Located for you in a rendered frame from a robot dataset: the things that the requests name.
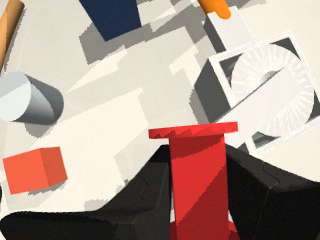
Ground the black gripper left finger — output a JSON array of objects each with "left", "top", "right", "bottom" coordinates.
[{"left": 0, "top": 144, "right": 172, "bottom": 240}]

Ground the grey cylinder with white end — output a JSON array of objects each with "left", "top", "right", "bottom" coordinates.
[{"left": 0, "top": 71, "right": 64, "bottom": 125}]

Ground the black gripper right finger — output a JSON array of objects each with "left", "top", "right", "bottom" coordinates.
[{"left": 224, "top": 143, "right": 320, "bottom": 240}]

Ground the black mallet with wooden handle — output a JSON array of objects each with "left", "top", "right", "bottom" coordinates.
[{"left": 0, "top": 0, "right": 25, "bottom": 71}]

